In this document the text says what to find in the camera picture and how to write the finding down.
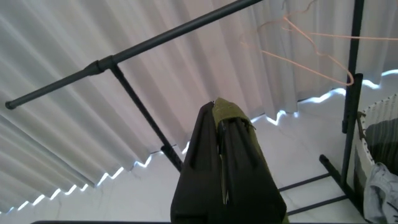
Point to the pale grey shorts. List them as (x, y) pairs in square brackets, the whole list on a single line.
[(379, 193)]

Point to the white laundry basket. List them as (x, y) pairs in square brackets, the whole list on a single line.
[(385, 109)]

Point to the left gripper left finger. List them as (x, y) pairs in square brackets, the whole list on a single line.
[(196, 186)]

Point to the black clothes rack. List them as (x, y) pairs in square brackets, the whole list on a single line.
[(174, 33)]

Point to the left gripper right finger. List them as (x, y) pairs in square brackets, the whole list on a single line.
[(248, 186)]

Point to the green long-sleeved shirt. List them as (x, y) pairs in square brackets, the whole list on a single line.
[(227, 109)]

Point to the white curtain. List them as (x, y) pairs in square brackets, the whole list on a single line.
[(93, 118)]

